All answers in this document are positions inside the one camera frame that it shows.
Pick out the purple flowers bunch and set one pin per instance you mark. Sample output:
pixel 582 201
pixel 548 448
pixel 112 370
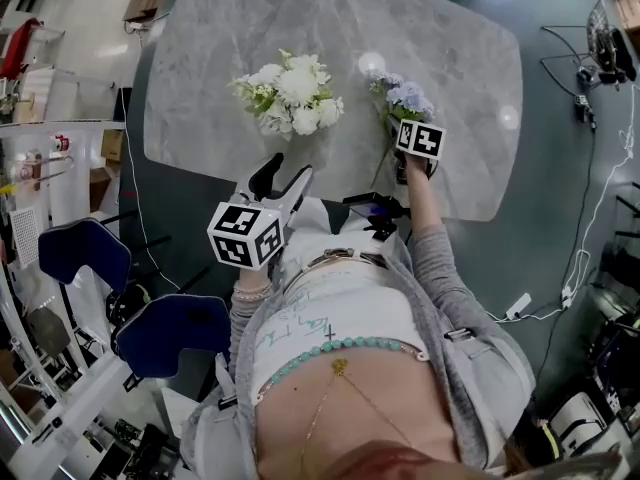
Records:
pixel 410 93

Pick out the small black floor device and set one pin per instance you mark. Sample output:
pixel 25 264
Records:
pixel 582 105

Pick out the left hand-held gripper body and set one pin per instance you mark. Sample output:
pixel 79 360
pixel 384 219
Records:
pixel 245 233

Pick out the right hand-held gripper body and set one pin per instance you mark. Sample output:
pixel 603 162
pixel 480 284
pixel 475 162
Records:
pixel 422 140

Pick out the red tape spool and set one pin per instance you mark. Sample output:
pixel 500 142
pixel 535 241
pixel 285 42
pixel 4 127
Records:
pixel 62 144

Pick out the pink round gadget with loop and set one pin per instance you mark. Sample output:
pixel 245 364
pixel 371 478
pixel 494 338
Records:
pixel 30 170

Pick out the belt with metal buckle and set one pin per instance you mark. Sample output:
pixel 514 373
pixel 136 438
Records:
pixel 335 255

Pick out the open cardboard box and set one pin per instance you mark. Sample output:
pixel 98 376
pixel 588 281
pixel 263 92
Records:
pixel 102 188

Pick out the black waist-mounted phone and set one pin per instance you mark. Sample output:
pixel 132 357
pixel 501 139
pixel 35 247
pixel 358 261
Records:
pixel 375 208

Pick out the person's left forearm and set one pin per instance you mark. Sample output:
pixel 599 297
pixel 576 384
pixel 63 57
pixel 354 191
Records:
pixel 245 318

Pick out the person's upper chest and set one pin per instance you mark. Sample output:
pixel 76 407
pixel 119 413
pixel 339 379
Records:
pixel 350 408

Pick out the person's right forearm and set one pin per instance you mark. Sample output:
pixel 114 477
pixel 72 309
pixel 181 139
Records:
pixel 435 248

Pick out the white scribbled top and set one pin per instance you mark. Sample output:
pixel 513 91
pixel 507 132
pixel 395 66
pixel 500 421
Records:
pixel 345 308

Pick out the white flowers bunch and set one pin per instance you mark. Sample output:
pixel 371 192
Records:
pixel 295 85

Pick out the grey knit cardigan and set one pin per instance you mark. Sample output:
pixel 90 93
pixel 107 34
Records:
pixel 465 368

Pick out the white metal workbench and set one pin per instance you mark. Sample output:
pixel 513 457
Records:
pixel 85 143

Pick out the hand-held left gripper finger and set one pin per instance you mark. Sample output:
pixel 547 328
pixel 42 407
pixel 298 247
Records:
pixel 265 178
pixel 299 188

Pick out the grey marble table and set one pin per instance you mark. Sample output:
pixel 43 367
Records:
pixel 300 18

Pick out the black wheeled base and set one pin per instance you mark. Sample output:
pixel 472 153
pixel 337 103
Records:
pixel 127 305

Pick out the white trousers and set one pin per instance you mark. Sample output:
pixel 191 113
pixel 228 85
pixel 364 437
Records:
pixel 310 223

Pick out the white perforated board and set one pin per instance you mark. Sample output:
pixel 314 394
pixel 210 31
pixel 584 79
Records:
pixel 24 238

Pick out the person's head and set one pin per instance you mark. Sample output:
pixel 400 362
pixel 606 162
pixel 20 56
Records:
pixel 400 463

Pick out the white power strip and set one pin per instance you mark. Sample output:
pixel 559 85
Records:
pixel 518 306
pixel 567 298

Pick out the white floor machine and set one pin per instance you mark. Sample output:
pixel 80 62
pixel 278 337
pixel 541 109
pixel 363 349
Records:
pixel 580 423

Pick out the closed cardboard box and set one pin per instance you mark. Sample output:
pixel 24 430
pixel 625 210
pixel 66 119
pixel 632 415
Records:
pixel 113 144

